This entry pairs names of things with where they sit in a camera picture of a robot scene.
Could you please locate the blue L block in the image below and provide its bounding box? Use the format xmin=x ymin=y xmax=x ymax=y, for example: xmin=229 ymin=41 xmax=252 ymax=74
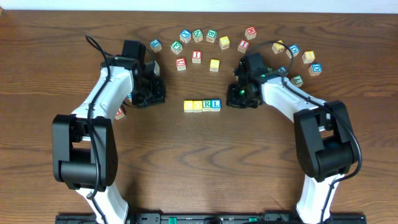
xmin=211 ymin=99 xmax=221 ymax=111

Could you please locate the green R block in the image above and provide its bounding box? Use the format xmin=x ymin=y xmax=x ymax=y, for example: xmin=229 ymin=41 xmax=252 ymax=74
xmin=202 ymin=100 xmax=211 ymax=112

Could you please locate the yellow C block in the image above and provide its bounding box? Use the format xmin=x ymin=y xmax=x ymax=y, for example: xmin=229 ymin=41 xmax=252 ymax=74
xmin=183 ymin=100 xmax=193 ymax=113

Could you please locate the yellow O block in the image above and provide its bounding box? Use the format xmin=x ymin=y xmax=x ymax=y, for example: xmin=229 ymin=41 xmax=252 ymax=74
xmin=193 ymin=100 xmax=203 ymax=113

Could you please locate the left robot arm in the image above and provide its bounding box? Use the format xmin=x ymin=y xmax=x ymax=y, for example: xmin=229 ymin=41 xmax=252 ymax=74
xmin=52 ymin=35 xmax=165 ymax=223

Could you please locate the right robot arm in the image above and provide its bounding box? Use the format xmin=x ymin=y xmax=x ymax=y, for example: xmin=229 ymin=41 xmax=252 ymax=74
xmin=226 ymin=53 xmax=363 ymax=223

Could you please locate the blue T block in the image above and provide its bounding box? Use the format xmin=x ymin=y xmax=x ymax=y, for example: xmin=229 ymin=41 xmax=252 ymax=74
xmin=127 ymin=93 xmax=132 ymax=102

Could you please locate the yellow block left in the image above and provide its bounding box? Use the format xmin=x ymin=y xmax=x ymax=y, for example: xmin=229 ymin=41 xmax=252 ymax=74
xmin=154 ymin=62 xmax=160 ymax=77

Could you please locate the red U block lower left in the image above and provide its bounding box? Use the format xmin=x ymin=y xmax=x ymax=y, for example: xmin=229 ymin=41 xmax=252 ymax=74
xmin=115 ymin=107 xmax=125 ymax=119

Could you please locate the red u block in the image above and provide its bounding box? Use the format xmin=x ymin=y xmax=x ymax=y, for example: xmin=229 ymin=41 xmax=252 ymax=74
xmin=175 ymin=57 xmax=187 ymax=71
xmin=115 ymin=107 xmax=125 ymax=119

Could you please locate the red U block centre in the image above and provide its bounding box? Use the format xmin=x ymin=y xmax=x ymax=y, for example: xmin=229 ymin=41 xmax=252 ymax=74
xmin=175 ymin=57 xmax=187 ymax=71

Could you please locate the yellow S block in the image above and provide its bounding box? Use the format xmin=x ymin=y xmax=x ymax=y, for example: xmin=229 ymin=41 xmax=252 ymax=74
xmin=210 ymin=59 xmax=220 ymax=72

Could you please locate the blue P block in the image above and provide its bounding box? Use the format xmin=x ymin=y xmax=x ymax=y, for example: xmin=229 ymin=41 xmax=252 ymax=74
xmin=150 ymin=39 xmax=162 ymax=53

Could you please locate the blue 5 block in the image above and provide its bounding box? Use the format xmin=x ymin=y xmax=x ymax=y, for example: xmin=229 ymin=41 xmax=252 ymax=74
xmin=277 ymin=66 xmax=288 ymax=75

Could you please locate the red I block right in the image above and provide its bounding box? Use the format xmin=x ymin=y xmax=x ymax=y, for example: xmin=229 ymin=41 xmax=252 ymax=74
xmin=238 ymin=40 xmax=249 ymax=54

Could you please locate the red i block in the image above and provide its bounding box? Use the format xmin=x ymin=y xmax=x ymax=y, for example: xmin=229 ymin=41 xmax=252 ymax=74
xmin=192 ymin=50 xmax=203 ymax=63
xmin=238 ymin=40 xmax=249 ymax=54

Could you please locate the green F block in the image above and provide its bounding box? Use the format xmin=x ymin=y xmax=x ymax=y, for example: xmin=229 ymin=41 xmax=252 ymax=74
xmin=170 ymin=40 xmax=183 ymax=55

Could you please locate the yellow block top centre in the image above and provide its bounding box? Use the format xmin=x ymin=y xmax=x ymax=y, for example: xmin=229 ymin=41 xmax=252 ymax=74
xmin=219 ymin=36 xmax=230 ymax=50

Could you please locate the yellow block upper right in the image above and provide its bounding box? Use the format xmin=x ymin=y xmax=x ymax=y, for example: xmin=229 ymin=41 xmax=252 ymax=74
xmin=272 ymin=40 xmax=285 ymax=54

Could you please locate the red I block centre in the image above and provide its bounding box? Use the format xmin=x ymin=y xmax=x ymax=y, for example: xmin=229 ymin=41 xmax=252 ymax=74
xmin=192 ymin=50 xmax=203 ymax=63

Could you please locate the red H block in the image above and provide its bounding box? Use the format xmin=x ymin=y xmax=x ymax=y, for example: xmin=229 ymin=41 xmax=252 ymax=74
xmin=245 ymin=26 xmax=257 ymax=40

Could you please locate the blue X block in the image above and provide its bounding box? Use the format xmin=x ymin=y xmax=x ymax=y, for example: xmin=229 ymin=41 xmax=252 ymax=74
xmin=180 ymin=29 xmax=192 ymax=44

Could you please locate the blue D block upper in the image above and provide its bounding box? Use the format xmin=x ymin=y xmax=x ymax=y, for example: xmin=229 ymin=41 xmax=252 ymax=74
xmin=286 ymin=44 xmax=300 ymax=58

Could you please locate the blue d block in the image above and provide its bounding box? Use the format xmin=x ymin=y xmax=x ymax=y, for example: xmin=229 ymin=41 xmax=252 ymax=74
xmin=286 ymin=44 xmax=300 ymax=58
xmin=308 ymin=63 xmax=323 ymax=76

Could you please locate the green B block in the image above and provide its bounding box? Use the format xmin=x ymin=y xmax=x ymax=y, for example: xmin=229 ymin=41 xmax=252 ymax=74
xmin=206 ymin=29 xmax=218 ymax=43

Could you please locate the green N block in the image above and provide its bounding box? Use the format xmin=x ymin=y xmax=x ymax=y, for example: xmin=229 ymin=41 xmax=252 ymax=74
xmin=192 ymin=29 xmax=203 ymax=42

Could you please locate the yellow 8 block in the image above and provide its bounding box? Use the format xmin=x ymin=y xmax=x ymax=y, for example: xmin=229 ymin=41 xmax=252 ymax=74
xmin=302 ymin=51 xmax=315 ymax=64

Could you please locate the blue D block right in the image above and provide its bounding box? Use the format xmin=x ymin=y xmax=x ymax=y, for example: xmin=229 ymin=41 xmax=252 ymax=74
xmin=308 ymin=63 xmax=323 ymax=76

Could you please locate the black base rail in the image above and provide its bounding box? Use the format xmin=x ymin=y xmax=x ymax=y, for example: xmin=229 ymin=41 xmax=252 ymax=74
xmin=55 ymin=212 xmax=367 ymax=224

